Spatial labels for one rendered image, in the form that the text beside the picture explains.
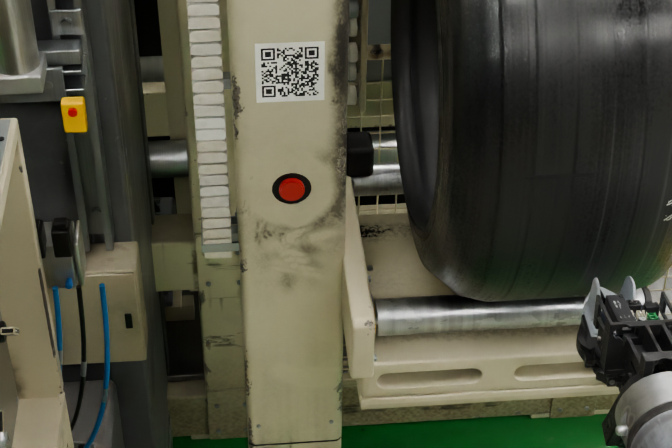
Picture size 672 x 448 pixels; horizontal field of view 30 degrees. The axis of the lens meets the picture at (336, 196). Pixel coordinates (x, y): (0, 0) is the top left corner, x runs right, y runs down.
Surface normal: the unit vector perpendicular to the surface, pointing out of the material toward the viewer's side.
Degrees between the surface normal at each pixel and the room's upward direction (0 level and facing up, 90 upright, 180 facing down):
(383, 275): 0
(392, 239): 0
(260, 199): 90
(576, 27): 52
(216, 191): 90
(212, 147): 90
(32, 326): 90
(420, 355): 0
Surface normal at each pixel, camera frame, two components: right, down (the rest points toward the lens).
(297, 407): 0.09, 0.61
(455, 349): 0.01, -0.79
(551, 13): 0.07, -0.07
